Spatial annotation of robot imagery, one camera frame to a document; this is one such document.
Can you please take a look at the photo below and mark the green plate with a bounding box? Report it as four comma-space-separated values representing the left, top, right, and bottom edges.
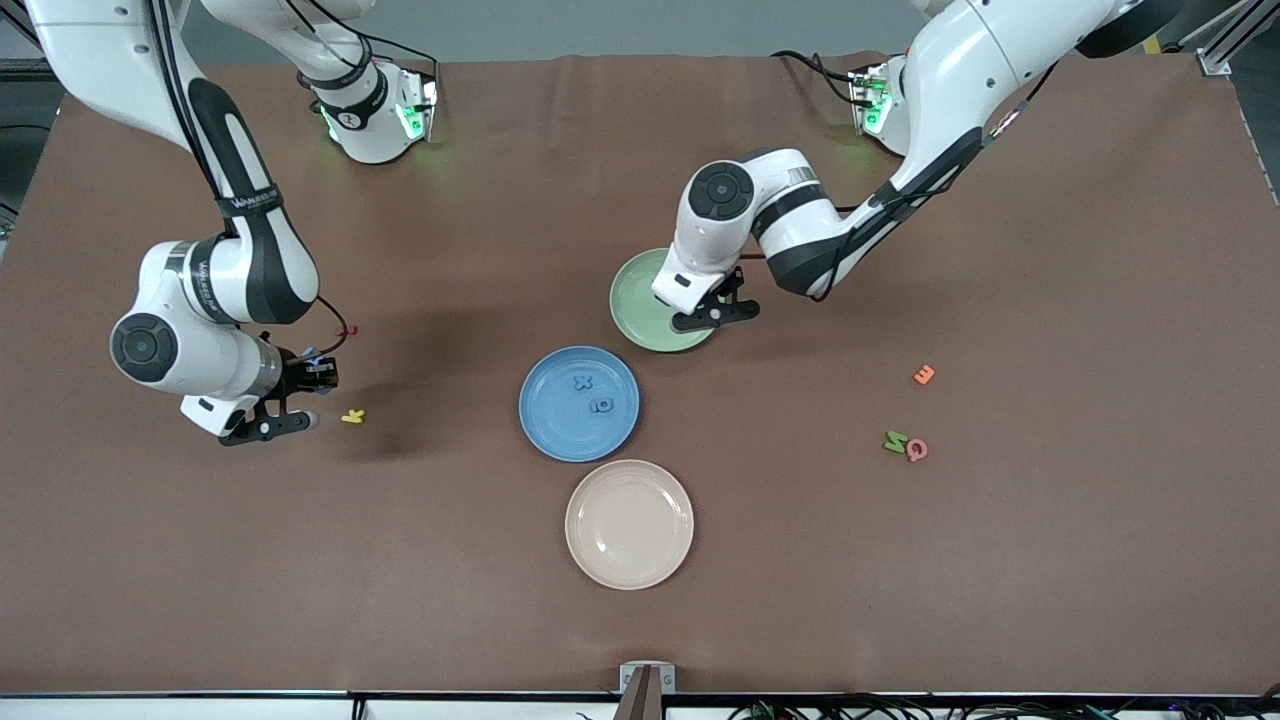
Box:
609, 247, 717, 354

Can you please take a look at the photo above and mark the brown table cover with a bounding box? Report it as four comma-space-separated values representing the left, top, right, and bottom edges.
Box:
0, 52, 1280, 696

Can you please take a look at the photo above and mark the blue plate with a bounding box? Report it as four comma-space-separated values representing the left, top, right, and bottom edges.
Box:
518, 345, 641, 464

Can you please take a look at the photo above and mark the beige plate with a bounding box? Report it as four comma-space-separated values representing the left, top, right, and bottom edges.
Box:
564, 458, 695, 591

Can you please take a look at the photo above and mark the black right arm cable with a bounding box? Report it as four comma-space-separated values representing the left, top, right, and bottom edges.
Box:
145, 0, 351, 356

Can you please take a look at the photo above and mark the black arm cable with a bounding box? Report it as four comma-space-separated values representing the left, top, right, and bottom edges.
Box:
740, 60, 1061, 303
145, 0, 351, 356

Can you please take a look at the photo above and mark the black left base cable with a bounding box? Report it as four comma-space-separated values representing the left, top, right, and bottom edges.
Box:
770, 48, 863, 106

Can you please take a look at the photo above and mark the black base cable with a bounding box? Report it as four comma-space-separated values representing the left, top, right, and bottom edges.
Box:
360, 38, 443, 81
770, 48, 863, 106

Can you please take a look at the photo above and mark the black right base cable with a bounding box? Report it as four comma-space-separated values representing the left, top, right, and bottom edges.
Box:
360, 38, 443, 81

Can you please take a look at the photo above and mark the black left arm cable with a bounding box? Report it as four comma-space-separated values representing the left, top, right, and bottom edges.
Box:
740, 60, 1061, 303

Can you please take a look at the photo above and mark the grey metal bracket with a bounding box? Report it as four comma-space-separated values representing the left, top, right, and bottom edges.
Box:
619, 662, 677, 695

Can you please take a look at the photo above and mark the aluminium frame profile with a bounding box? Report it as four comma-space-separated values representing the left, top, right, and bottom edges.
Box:
1180, 0, 1280, 76
0, 20, 61, 83

